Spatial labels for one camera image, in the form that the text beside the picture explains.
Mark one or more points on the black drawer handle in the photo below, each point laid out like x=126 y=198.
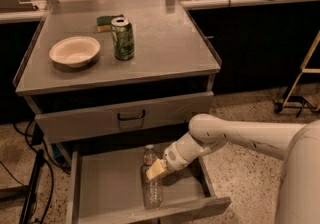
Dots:
x=131 y=116

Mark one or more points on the closed top drawer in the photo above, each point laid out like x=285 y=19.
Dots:
x=85 y=123

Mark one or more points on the white counter rail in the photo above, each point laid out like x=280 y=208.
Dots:
x=115 y=5

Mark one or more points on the white paper bowl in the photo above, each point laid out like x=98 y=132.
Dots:
x=75 y=52

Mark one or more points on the clear plastic water bottle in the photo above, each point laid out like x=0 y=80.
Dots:
x=152 y=189

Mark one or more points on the grey drawer cabinet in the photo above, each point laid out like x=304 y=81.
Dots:
x=171 y=58

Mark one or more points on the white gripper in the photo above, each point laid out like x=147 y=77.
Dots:
x=172 y=156

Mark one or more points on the open middle drawer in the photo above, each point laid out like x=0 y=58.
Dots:
x=106 y=185

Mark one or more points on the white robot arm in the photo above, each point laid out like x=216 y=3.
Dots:
x=296 y=145

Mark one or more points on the wheeled cart frame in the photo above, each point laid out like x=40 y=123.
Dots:
x=290 y=99

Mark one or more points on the green yellow sponge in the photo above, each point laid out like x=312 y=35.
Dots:
x=104 y=22

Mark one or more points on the green soda can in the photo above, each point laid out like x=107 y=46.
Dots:
x=123 y=39

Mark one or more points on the black metal floor stand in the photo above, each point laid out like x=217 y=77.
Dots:
x=28 y=192

